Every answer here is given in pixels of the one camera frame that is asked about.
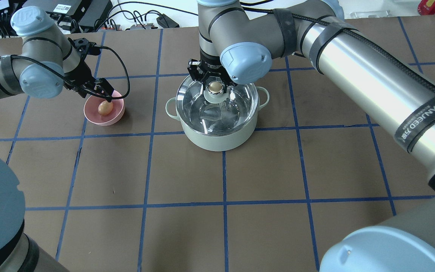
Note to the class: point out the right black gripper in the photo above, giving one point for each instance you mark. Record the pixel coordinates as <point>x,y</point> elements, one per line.
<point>209,66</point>

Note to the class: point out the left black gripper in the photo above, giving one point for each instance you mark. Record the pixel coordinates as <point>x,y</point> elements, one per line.
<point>78,76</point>

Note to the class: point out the brown egg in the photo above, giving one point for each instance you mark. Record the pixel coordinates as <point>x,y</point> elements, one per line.
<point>105,108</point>

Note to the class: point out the glass pot lid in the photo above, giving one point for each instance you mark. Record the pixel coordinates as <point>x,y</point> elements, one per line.
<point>216,114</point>

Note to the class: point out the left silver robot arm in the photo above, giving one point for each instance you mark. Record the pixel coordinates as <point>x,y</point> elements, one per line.
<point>49,63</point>

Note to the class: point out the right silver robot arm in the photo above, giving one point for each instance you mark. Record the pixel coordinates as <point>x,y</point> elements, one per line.
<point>399,99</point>

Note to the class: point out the pale green steel pot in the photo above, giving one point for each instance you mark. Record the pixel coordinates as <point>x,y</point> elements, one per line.
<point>219,143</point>

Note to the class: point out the pink bowl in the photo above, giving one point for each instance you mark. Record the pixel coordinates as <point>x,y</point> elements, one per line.
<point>91,114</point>

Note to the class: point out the black power brick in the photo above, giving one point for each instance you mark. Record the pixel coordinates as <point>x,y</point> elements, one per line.
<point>97,11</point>

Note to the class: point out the black red computer box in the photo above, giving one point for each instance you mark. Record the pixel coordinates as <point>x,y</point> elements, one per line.
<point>69,9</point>

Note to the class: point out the red object top right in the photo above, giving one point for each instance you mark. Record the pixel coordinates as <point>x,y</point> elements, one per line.
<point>426,7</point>

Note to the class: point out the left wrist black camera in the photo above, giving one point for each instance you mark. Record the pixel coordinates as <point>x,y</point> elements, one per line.
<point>84,47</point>

